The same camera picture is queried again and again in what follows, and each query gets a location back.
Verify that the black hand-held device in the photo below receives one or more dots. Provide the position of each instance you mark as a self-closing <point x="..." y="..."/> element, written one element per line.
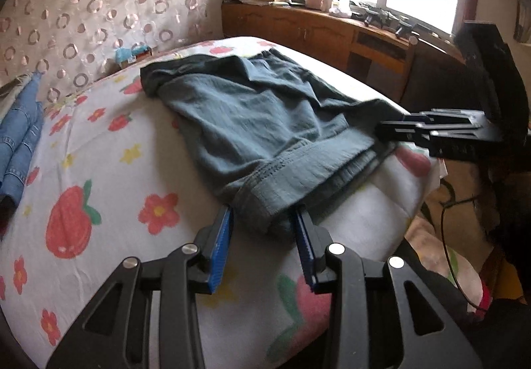
<point x="405" y="28"/>
<point x="373" y="14"/>

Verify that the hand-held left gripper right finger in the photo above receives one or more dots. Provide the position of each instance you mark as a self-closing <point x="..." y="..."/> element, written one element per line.
<point x="306" y="252"/>

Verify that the olive grey pants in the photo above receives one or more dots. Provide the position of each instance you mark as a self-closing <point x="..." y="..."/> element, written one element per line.
<point x="10" y="87"/>

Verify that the green capped bottle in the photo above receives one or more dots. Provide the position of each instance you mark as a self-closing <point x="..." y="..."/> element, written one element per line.
<point x="342" y="5"/>

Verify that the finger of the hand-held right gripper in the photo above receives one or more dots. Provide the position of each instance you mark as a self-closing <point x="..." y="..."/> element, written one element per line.
<point x="448" y="119"/>
<point x="439" y="142"/>

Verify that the blue jeans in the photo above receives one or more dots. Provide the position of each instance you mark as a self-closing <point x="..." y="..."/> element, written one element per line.
<point x="20" y="136"/>

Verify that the wooden chair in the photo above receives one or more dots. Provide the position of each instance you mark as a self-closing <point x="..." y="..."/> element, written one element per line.
<point x="435" y="78"/>

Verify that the white jar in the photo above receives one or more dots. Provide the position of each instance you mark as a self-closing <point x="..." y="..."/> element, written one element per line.
<point x="327" y="3"/>

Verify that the wooden cabinet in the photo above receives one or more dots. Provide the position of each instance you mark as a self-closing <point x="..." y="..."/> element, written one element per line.
<point x="290" y="28"/>

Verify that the teal short pants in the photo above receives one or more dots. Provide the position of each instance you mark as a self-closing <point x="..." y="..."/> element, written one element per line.
<point x="249" y="124"/>

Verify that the white strawberry print sheet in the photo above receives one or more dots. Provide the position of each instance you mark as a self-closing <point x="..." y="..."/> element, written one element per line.
<point x="124" y="169"/>

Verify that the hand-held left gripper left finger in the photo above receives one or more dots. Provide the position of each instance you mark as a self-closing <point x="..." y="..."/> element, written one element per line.
<point x="220" y="252"/>

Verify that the floral patterned cloth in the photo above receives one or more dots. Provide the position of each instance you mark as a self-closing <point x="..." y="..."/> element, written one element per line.
<point x="427" y="236"/>

